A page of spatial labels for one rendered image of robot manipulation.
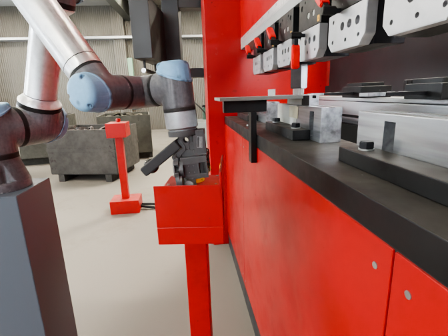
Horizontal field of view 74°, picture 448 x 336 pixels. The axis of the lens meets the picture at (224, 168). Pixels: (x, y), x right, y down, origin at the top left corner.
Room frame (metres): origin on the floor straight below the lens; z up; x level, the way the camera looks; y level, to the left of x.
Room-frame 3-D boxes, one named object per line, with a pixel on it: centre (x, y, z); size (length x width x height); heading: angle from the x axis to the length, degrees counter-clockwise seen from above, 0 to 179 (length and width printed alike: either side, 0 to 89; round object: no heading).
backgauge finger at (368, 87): (1.06, -0.43, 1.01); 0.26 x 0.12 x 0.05; 97
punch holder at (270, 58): (1.27, -0.23, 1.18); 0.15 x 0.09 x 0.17; 7
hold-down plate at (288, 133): (1.00, -0.21, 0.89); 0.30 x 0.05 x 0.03; 7
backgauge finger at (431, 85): (0.74, -0.46, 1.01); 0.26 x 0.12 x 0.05; 97
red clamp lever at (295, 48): (0.89, -0.22, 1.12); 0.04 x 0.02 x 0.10; 97
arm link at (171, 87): (0.71, 0.11, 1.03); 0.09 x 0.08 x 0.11; 65
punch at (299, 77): (1.05, -0.26, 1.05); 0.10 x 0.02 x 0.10; 7
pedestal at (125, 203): (2.57, 0.90, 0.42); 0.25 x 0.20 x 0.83; 97
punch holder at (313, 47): (0.87, -0.28, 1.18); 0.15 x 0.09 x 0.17; 7
